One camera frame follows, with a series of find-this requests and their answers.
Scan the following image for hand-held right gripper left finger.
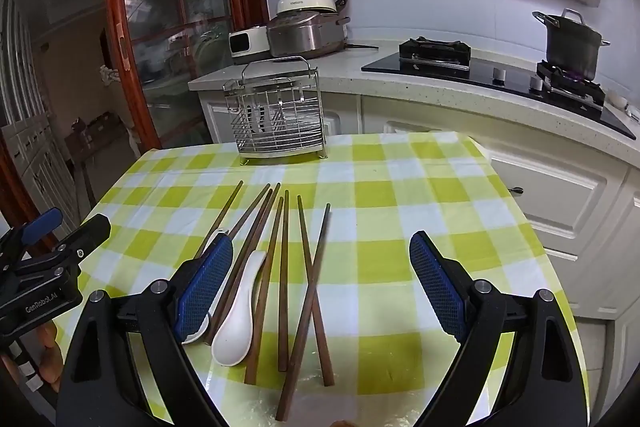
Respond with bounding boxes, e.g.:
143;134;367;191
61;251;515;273
57;234;235;427

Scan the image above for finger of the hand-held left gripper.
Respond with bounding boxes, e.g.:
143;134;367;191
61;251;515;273
0;208;64;265
50;214;112;267

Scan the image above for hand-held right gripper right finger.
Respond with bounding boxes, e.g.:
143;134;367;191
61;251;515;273
409;230;591;427

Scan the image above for white ceramic spoon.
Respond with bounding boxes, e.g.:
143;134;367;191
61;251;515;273
211;251;267;366
181;228;231;345

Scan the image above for row of wooden chopsticks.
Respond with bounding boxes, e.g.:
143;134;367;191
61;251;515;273
192;179;336;423

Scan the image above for steel wire utensil rack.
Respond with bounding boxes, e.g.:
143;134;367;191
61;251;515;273
223;59;329;166

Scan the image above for person's left hand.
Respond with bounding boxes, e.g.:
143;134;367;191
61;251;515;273
35;322;65;390

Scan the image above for yellow checked tablecloth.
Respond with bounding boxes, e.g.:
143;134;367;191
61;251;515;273
47;132;588;427

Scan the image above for red wooden glass door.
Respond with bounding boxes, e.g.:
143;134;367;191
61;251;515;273
105;0;268;152

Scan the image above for black glass gas hob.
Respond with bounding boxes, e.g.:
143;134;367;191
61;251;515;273
361;38;637;141

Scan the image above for black burner grate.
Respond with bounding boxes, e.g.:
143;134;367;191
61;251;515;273
536;61;607;106
399;37;472;70

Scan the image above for small white appliance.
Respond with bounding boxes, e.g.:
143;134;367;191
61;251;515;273
229;25;271;59

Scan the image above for silver cooker with cream lid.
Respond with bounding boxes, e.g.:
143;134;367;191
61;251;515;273
266;0;351;59

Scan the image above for dark steel stock pot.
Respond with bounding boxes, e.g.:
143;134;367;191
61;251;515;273
532;8;611;81

